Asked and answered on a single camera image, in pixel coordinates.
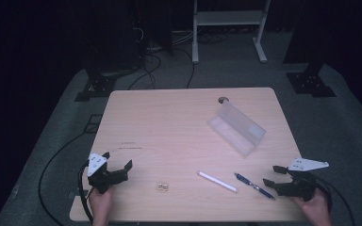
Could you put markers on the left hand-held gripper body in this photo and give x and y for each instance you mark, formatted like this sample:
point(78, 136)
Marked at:
point(102, 179)

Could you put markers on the small tan eraser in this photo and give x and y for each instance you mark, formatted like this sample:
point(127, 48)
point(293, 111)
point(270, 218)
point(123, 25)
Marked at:
point(162, 186)

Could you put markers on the white metal stand frame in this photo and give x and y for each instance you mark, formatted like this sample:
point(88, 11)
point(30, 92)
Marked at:
point(229, 18)

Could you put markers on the white pen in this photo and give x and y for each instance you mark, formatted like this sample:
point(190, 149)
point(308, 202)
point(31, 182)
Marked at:
point(217, 181)

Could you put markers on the blue pen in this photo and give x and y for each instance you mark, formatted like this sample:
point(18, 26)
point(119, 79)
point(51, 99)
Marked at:
point(254, 186)

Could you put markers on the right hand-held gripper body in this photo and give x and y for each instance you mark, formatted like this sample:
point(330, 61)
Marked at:
point(298, 186)

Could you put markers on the clear plastic pencil case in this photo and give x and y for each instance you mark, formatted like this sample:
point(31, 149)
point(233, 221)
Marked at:
point(238, 128)

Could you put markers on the black stand base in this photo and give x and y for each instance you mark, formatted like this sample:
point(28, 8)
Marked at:
point(97, 88)
point(311, 83)

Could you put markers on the grey tape strip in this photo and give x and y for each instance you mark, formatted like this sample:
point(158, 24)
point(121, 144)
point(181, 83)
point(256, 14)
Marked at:
point(73, 195)

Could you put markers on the person's right hand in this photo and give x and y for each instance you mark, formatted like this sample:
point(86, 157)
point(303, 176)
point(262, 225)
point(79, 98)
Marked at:
point(317, 210)

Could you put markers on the person's left hand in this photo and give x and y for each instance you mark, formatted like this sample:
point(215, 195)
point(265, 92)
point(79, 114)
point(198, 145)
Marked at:
point(100, 202)

